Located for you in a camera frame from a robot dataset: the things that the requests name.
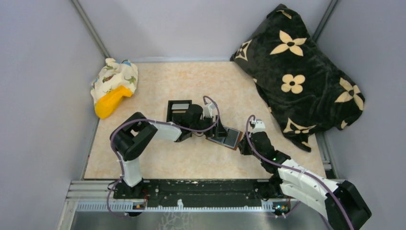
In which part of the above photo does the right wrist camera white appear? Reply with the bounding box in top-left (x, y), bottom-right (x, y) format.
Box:
top-left (250, 119), bottom-right (266, 133)

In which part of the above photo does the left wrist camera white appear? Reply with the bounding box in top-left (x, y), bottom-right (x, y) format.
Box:
top-left (202, 103), bottom-right (217, 118)

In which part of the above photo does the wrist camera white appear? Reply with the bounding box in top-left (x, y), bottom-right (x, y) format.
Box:
top-left (202, 103), bottom-right (217, 118)
top-left (250, 119), bottom-right (266, 133)

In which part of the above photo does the brown leather card holder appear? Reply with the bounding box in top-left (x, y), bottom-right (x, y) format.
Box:
top-left (206, 127), bottom-right (243, 150)

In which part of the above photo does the dinosaur print yellow cloth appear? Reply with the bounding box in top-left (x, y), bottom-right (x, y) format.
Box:
top-left (90, 58), bottom-right (138, 119)

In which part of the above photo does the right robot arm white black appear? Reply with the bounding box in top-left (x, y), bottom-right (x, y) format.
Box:
top-left (237, 132), bottom-right (372, 230)

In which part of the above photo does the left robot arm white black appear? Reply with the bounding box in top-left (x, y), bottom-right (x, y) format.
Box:
top-left (110, 100), bottom-right (228, 188)

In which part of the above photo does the black plastic card tray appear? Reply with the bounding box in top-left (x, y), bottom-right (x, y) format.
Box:
top-left (166, 100), bottom-right (192, 123)

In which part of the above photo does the black floral plush blanket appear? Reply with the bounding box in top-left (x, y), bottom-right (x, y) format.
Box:
top-left (230, 4), bottom-right (365, 152)

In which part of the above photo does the aluminium front rail frame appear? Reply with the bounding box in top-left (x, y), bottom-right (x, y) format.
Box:
top-left (66, 179), bottom-right (298, 213)

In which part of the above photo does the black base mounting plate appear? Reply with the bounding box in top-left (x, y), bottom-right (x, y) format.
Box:
top-left (112, 179), bottom-right (288, 208)

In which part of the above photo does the dark card in tray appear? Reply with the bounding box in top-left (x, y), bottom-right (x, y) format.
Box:
top-left (171, 109), bottom-right (188, 114)

